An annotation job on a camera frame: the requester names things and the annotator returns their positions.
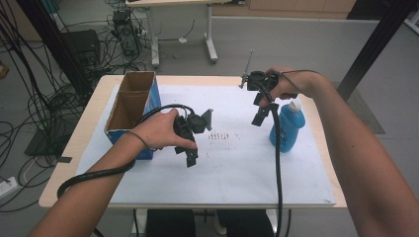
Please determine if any person's right hand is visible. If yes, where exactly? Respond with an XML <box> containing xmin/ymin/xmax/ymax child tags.
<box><xmin>259</xmin><ymin>67</ymin><xmax>326</xmax><ymax>108</ymax></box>

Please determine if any black wrist band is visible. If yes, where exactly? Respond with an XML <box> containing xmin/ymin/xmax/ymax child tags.
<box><xmin>126</xmin><ymin>130</ymin><xmax>151</xmax><ymax>151</ymax></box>

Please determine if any white table mat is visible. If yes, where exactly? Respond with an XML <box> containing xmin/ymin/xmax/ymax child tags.
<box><xmin>75</xmin><ymin>84</ymin><xmax>337</xmax><ymax>206</ymax></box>

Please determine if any black equipment case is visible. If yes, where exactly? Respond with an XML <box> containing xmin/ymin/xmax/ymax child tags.
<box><xmin>60</xmin><ymin>29</ymin><xmax>102</xmax><ymax>68</ymax></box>

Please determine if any person's left leg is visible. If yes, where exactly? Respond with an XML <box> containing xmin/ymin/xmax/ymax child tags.
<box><xmin>145</xmin><ymin>208</ymin><xmax>198</xmax><ymax>237</ymax></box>

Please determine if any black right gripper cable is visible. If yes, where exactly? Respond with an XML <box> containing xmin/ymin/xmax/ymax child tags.
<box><xmin>255</xmin><ymin>69</ymin><xmax>324</xmax><ymax>237</ymax></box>

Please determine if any black metal stand post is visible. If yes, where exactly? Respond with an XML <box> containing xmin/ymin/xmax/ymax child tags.
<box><xmin>14</xmin><ymin>0</ymin><xmax>94</xmax><ymax>97</ymax></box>
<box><xmin>335</xmin><ymin>0</ymin><xmax>419</xmax><ymax>102</ymax></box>

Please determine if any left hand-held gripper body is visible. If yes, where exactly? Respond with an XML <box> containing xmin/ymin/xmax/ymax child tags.
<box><xmin>173</xmin><ymin>108</ymin><xmax>213</xmax><ymax>152</ymax></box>

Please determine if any white power strip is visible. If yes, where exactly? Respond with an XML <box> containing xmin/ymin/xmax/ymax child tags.
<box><xmin>0</xmin><ymin>176</ymin><xmax>19</xmax><ymax>199</ymax></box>

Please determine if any person's left hand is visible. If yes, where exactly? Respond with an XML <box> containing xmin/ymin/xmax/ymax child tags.
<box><xmin>131</xmin><ymin>108</ymin><xmax>198</xmax><ymax>151</ymax></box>

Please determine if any black floor mat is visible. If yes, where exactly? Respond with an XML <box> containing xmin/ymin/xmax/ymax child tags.
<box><xmin>24</xmin><ymin>124</ymin><xmax>78</xmax><ymax>158</ymax></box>

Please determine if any white background desk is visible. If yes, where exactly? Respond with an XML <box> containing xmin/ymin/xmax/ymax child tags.
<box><xmin>125</xmin><ymin>0</ymin><xmax>246</xmax><ymax>68</ymax></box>

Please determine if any blue cardboard box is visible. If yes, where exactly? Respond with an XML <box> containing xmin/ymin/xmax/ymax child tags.
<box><xmin>104</xmin><ymin>70</ymin><xmax>162</xmax><ymax>161</ymax></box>

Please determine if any tangle of black floor cables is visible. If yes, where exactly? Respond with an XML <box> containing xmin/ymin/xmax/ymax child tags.
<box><xmin>0</xmin><ymin>0</ymin><xmax>149</xmax><ymax>213</ymax></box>

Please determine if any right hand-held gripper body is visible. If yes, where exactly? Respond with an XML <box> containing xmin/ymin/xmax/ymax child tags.
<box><xmin>239</xmin><ymin>48</ymin><xmax>281</xmax><ymax>97</ymax></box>

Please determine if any blue bottle with white cap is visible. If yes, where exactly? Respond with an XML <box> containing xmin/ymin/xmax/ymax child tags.
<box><xmin>269</xmin><ymin>98</ymin><xmax>306</xmax><ymax>153</ymax></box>

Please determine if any person's leg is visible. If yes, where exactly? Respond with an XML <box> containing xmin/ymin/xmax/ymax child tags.
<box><xmin>216</xmin><ymin>208</ymin><xmax>275</xmax><ymax>237</ymax></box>
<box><xmin>145</xmin><ymin>208</ymin><xmax>198</xmax><ymax>237</ymax></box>

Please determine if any person's right leg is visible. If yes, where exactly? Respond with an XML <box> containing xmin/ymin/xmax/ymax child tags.
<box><xmin>216</xmin><ymin>208</ymin><xmax>275</xmax><ymax>237</ymax></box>

